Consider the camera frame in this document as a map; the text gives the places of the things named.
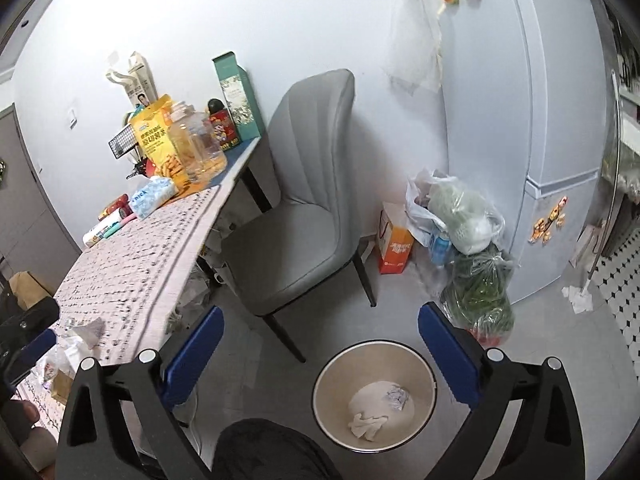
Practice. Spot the green tall carton box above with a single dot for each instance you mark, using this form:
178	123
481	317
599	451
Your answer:
240	97

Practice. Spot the cream round trash bin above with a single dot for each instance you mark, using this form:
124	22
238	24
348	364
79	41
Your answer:
358	366

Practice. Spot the white tissue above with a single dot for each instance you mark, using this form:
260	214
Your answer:
380	410
78	343

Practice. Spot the white plastic bag with goods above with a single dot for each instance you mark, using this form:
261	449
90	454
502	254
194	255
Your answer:
437	203

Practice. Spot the blue white tissue pack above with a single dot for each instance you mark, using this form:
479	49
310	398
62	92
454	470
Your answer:
152	196

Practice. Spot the red snack can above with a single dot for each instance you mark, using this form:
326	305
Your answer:
223	124

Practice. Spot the bag of green vegetables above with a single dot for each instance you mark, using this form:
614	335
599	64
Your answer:
475	298

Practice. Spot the yellow snack bag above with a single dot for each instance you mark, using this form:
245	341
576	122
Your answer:
151	127

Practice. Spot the orange paper bag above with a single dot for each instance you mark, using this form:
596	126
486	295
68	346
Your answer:
393	238

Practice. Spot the brown paper bag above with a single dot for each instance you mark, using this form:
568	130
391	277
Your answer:
27	290

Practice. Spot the clear plastic water jug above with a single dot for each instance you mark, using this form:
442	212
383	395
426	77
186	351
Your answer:
196	144

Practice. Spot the black wire mesh basket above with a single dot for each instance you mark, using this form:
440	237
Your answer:
124	142

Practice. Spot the white mesh hanging bag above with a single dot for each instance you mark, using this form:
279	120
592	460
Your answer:
414	58

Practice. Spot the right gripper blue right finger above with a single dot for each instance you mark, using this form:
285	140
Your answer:
456	352

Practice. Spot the white roll of bags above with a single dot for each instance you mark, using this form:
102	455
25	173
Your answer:
96	233

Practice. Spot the teal pink pen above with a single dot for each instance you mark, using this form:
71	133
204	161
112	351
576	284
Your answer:
113	229

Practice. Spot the white tissue in bin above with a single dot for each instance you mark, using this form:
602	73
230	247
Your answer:
380	410

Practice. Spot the white refrigerator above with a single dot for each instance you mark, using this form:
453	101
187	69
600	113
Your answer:
529	100

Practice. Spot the grey upholstered chair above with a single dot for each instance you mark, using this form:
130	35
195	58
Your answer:
314	232

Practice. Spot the white milk carton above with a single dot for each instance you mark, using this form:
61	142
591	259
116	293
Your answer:
139	69

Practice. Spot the grey door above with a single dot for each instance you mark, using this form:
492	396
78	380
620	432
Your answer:
33	238

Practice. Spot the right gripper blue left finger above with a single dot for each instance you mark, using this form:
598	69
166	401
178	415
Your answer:
186	354

